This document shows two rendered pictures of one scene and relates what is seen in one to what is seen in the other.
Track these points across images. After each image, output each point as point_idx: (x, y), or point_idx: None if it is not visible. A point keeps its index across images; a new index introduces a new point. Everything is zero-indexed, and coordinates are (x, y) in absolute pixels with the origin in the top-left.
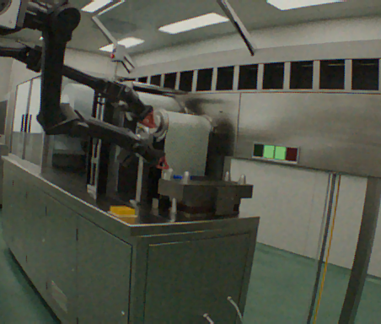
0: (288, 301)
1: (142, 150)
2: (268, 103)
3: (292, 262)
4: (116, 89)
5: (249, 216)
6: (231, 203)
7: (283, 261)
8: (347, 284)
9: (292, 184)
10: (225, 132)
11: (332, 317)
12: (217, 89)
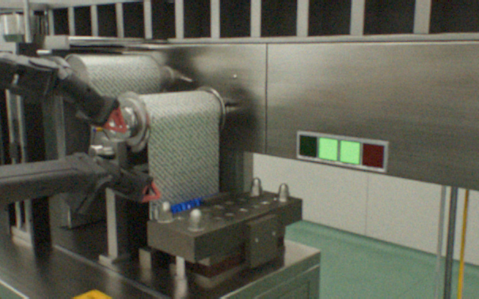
0: None
1: (111, 182)
2: (321, 63)
3: (351, 249)
4: (39, 77)
5: (305, 255)
6: (273, 242)
7: (336, 248)
8: (456, 289)
9: None
10: (245, 113)
11: None
12: (222, 35)
